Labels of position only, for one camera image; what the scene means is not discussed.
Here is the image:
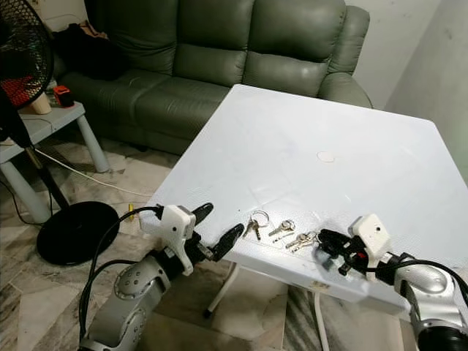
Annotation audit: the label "white plastic folding table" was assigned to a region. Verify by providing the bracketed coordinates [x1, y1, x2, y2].
[140, 83, 468, 351]

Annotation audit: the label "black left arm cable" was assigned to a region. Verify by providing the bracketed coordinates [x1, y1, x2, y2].
[79, 205, 165, 341]

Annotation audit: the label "green leather sofa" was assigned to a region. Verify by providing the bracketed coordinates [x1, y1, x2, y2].
[55, 0, 374, 156]

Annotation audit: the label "black clothing bundle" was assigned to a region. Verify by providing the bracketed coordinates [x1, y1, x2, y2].
[54, 22, 127, 81]

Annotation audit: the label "keys on large ring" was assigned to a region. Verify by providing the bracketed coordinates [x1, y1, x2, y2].
[245, 210, 271, 241]

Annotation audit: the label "small white side table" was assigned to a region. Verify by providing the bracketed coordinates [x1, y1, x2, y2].
[0, 101, 110, 224]

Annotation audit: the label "black floor cable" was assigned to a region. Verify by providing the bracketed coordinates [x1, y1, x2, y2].
[0, 179, 39, 224]

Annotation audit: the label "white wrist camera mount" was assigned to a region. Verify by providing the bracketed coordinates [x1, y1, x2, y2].
[349, 213, 393, 265]
[159, 204, 199, 278]

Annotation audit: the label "orange and black small device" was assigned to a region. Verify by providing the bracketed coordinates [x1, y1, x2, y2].
[53, 85, 76, 110]

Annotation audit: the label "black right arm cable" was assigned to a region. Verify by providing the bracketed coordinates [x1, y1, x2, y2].
[367, 257, 468, 283]

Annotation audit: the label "silver and brass key bunch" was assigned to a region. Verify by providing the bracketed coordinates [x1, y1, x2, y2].
[285, 231, 320, 254]

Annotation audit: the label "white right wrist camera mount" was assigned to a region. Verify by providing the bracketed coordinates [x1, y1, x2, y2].
[349, 213, 393, 265]

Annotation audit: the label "small silver key bunch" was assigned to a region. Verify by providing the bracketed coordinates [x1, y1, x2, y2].
[269, 219, 297, 244]

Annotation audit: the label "beige cylinder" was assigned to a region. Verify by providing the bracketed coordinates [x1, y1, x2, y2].
[32, 93, 54, 116]

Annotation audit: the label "white floor cable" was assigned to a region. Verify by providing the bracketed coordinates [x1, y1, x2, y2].
[37, 148, 156, 199]

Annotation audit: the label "black standing fan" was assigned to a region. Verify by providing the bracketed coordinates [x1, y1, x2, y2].
[0, 0, 121, 267]

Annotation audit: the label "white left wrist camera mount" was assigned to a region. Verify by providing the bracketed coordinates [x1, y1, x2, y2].
[159, 204, 199, 278]

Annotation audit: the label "red box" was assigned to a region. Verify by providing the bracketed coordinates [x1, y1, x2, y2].
[2, 76, 34, 108]

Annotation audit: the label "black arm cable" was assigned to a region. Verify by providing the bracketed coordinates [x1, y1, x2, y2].
[367, 257, 468, 283]
[79, 205, 165, 341]

